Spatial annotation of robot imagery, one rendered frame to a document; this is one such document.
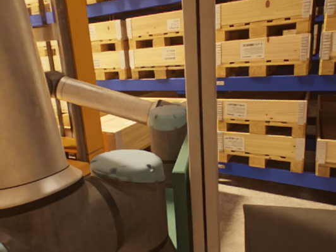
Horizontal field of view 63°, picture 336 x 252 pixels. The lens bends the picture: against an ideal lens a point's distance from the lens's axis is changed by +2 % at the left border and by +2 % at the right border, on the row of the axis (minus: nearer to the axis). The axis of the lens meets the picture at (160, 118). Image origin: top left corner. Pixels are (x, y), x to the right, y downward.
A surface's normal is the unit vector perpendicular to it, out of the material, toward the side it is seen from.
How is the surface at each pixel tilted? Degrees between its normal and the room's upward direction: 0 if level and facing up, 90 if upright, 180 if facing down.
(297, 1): 90
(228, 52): 90
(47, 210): 79
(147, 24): 90
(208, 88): 90
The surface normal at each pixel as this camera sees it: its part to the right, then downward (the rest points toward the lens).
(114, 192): 0.42, -0.69
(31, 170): 0.49, -0.03
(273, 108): -0.49, 0.23
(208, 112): -0.21, 0.24
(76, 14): 0.87, 0.05
